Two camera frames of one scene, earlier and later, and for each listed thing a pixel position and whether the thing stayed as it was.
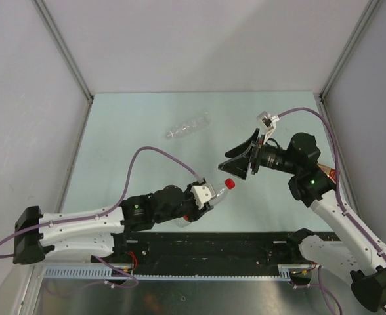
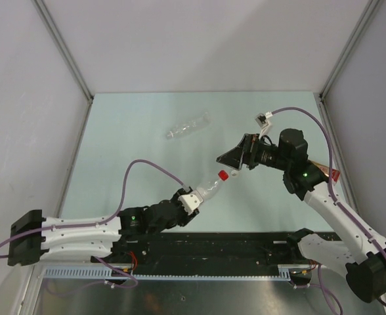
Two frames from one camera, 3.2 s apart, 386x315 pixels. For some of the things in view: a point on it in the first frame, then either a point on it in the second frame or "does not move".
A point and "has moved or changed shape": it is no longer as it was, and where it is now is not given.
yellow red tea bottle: (330, 172) does not move
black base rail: (288, 250) does not move
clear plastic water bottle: (188, 125) does not move
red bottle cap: (230, 183) -> (223, 174)
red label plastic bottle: (229, 184) has moved or changed shape
